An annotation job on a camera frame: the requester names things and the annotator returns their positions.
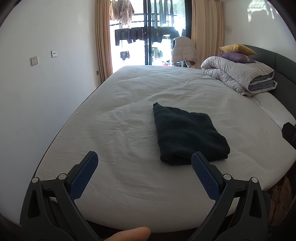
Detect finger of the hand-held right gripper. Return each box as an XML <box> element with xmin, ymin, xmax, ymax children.
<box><xmin>282</xmin><ymin>122</ymin><xmax>296</xmax><ymax>149</ymax></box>

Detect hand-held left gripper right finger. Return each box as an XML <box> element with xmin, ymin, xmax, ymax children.
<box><xmin>191</xmin><ymin>152</ymin><xmax>270</xmax><ymax>241</ymax></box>

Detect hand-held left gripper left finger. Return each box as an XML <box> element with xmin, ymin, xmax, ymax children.
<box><xmin>20</xmin><ymin>151</ymin><xmax>99</xmax><ymax>241</ymax></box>

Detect dark green sweater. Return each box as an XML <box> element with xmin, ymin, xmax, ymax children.
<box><xmin>153</xmin><ymin>102</ymin><xmax>230</xmax><ymax>166</ymax></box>

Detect row of dark hanging clothes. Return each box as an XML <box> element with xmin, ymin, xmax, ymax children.
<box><xmin>115</xmin><ymin>27</ymin><xmax>176</xmax><ymax>47</ymax></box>

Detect person's left hand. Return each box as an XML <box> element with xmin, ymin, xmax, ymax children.
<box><xmin>103</xmin><ymin>227</ymin><xmax>151</xmax><ymax>241</ymax></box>

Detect flat white pillow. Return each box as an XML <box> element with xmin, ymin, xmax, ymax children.
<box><xmin>251</xmin><ymin>93</ymin><xmax>296</xmax><ymax>130</ymax></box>

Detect orange patterned cloth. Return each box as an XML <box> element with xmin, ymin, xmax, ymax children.
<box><xmin>270</xmin><ymin>176</ymin><xmax>289</xmax><ymax>223</ymax></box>

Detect bed with white sheet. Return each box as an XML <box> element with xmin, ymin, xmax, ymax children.
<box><xmin>20</xmin><ymin>65</ymin><xmax>294</xmax><ymax>232</ymax></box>

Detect folded grey duvet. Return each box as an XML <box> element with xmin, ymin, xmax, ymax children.
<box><xmin>200</xmin><ymin>56</ymin><xmax>278</xmax><ymax>96</ymax></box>

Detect purple pillow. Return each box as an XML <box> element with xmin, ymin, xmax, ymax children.
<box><xmin>219</xmin><ymin>52</ymin><xmax>256</xmax><ymax>64</ymax></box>

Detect yellow pillow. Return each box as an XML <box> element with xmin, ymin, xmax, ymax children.
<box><xmin>219</xmin><ymin>44</ymin><xmax>257</xmax><ymax>55</ymax></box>

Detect tan curtain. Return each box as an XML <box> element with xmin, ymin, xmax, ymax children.
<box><xmin>191</xmin><ymin>0</ymin><xmax>224</xmax><ymax>69</ymax></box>
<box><xmin>94</xmin><ymin>0</ymin><xmax>113</xmax><ymax>84</ymax></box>

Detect brown hanging garment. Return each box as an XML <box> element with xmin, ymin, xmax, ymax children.
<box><xmin>109</xmin><ymin>0</ymin><xmax>123</xmax><ymax>20</ymax></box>

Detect dark hanging trousers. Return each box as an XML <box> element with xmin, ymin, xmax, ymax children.
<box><xmin>153</xmin><ymin>0</ymin><xmax>175</xmax><ymax>26</ymax></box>

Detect floral hanging blouse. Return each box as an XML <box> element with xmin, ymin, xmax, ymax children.
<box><xmin>120</xmin><ymin>0</ymin><xmax>134</xmax><ymax>25</ymax></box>

